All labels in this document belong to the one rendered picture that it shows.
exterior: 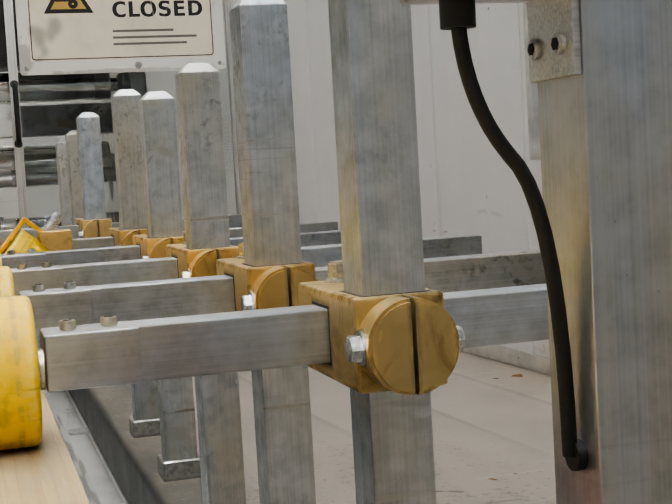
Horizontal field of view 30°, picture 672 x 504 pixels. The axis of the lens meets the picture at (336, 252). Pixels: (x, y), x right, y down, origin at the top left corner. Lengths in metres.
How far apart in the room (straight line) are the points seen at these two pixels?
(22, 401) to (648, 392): 0.33
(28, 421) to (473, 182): 5.89
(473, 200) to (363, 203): 5.85
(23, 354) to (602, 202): 0.33
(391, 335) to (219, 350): 0.10
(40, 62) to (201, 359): 2.27
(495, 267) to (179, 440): 0.54
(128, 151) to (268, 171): 0.75
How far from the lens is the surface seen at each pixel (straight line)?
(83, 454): 1.97
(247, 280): 0.89
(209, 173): 1.14
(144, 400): 1.66
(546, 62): 0.44
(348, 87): 0.66
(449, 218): 6.77
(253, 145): 0.90
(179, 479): 1.42
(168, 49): 2.96
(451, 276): 0.99
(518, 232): 6.09
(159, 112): 1.39
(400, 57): 0.66
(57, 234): 1.66
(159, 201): 1.39
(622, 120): 0.43
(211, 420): 1.16
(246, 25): 0.90
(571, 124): 0.43
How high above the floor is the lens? 1.04
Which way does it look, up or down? 4 degrees down
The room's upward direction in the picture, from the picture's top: 3 degrees counter-clockwise
